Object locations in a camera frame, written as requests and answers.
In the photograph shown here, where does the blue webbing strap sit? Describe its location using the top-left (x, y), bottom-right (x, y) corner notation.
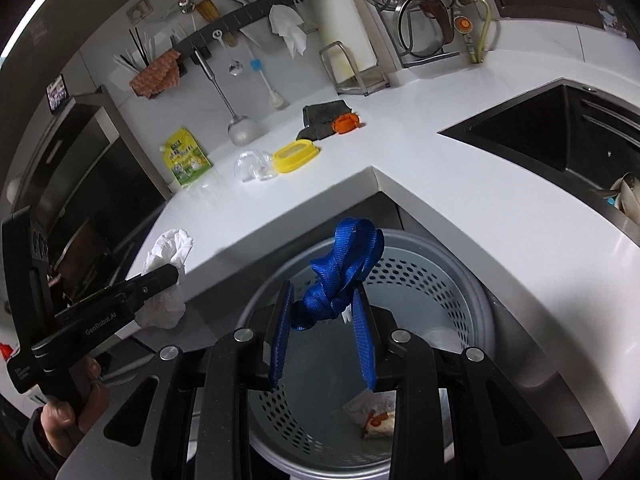
top-left (291, 217), bottom-right (385, 334)

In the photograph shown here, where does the bunch of chopsticks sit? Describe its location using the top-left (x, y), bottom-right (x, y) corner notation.
top-left (113, 27), bottom-right (161, 74)

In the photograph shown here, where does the small steel spoon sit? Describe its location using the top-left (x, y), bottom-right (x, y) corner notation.
top-left (212, 29), bottom-right (245, 77)

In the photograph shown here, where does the glass pot lid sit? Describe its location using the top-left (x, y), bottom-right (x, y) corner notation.
top-left (397, 0), bottom-right (456, 59)

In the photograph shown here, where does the dark wall rack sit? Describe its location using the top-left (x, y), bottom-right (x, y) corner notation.
top-left (172, 0), bottom-right (305, 62)

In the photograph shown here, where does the stack of dishes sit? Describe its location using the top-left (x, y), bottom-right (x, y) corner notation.
top-left (597, 172), bottom-right (640, 227)

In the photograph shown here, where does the yellow plastic lid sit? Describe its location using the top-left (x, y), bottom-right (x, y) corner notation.
top-left (273, 139), bottom-right (321, 175)

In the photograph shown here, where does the black cloth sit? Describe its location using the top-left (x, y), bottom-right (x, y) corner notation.
top-left (295, 99), bottom-right (354, 142)

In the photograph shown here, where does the orange plastic clip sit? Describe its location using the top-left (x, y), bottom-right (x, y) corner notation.
top-left (331, 113), bottom-right (362, 135)

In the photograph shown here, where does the yellow-green soap pouch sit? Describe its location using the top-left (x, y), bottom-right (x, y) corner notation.
top-left (159, 126), bottom-right (214, 189)

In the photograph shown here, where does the grey perforated bin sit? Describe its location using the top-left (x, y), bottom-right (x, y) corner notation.
top-left (232, 229), bottom-right (499, 480)

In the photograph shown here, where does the person's left forearm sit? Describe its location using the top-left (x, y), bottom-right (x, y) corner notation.
top-left (20, 405), bottom-right (66, 480)

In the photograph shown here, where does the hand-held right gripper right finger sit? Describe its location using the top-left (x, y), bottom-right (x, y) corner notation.
top-left (350, 287), bottom-right (583, 480)

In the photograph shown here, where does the clear plastic bag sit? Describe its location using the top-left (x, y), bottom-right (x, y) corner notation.
top-left (234, 149), bottom-right (279, 184)

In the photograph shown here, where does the bamboo pot brush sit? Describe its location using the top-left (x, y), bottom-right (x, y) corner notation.
top-left (194, 0), bottom-right (221, 24)

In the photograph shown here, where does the steel cutting board holder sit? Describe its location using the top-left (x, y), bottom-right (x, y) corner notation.
top-left (318, 40), bottom-right (391, 97)

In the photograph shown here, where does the yellow gas hose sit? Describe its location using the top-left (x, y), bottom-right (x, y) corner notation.
top-left (469, 0), bottom-right (494, 64)

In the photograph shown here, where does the black built-in oven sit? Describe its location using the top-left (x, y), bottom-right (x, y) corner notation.
top-left (5, 84), bottom-right (174, 307)

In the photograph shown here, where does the blue and white brush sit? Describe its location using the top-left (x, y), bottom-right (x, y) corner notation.
top-left (244, 39), bottom-right (289, 110)

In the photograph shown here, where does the white tissue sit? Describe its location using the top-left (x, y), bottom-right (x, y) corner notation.
top-left (134, 228), bottom-right (195, 329)

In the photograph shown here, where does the printed glass mug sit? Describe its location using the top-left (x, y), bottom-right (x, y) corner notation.
top-left (589, 0), bottom-right (626, 37)

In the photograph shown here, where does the steel kitchen knife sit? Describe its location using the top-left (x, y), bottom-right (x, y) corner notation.
top-left (212, 0), bottom-right (274, 52)

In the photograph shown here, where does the white hanging cloth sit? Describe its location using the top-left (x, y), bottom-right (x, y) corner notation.
top-left (268, 3), bottom-right (309, 60)

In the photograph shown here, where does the black kitchen sink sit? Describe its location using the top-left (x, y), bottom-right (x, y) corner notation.
top-left (437, 77), bottom-right (640, 247)

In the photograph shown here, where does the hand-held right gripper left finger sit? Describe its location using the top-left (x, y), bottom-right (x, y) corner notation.
top-left (60, 280), bottom-right (296, 480)

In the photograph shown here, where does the small display screen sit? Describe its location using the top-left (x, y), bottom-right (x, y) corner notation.
top-left (45, 73), bottom-right (71, 114)

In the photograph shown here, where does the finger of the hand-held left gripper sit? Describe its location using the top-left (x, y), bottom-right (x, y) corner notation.
top-left (117, 264), bottom-right (181, 312)

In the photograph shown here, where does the person's left hand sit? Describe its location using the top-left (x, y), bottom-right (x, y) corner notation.
top-left (41, 355), bottom-right (112, 457)

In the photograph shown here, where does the wall outlet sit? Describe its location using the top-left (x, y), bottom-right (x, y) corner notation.
top-left (125, 0), bottom-right (155, 24)

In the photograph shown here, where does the gas valve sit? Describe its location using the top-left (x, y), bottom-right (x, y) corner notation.
top-left (452, 0), bottom-right (476, 57)

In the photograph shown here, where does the red and white packet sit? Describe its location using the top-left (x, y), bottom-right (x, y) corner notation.
top-left (342, 390), bottom-right (397, 442)

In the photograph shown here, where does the steel skimmer ladle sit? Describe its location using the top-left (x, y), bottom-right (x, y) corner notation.
top-left (192, 48), bottom-right (260, 147)

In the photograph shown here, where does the orange patterned cloth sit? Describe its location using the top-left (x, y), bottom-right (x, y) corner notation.
top-left (128, 48), bottom-right (182, 100)

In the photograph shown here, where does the metal lid rack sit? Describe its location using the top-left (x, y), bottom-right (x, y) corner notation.
top-left (372, 0), bottom-right (461, 69)

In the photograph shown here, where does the white cutting board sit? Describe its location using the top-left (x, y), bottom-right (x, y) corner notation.
top-left (319, 0), bottom-right (376, 84)

